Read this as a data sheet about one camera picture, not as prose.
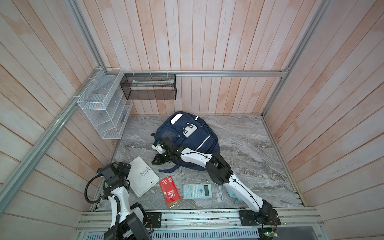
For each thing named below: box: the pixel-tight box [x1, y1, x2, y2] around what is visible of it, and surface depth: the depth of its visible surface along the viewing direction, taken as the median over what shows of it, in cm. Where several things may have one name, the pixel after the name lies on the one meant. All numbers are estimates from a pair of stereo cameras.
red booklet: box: [159, 176, 182, 208], surface depth 83 cm
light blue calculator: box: [183, 183, 213, 200], surface depth 83 cm
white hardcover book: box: [127, 156, 160, 198], surface depth 89 cm
